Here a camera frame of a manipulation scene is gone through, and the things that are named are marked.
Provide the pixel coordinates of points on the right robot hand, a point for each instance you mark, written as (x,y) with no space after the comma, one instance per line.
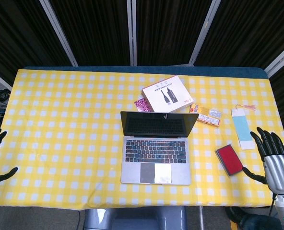
(276,167)

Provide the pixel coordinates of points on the silver laptop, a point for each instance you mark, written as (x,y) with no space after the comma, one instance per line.
(156,143)

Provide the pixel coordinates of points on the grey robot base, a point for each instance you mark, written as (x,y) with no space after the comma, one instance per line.
(134,219)

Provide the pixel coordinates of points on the red stamp pad case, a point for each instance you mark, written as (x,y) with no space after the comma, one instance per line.
(229,159)

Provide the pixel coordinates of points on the blue bookmark with tassel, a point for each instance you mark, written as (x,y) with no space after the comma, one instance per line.
(242,129)

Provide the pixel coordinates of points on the yellow checkered tablecloth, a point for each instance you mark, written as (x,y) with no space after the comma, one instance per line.
(60,131)

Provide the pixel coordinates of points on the yellow snack package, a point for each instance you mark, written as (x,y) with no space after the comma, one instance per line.
(206,115)

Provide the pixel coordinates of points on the pink glitter card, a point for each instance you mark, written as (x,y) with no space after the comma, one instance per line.
(142,105)

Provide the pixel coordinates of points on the white partition frame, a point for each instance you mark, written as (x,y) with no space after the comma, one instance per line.
(133,32)

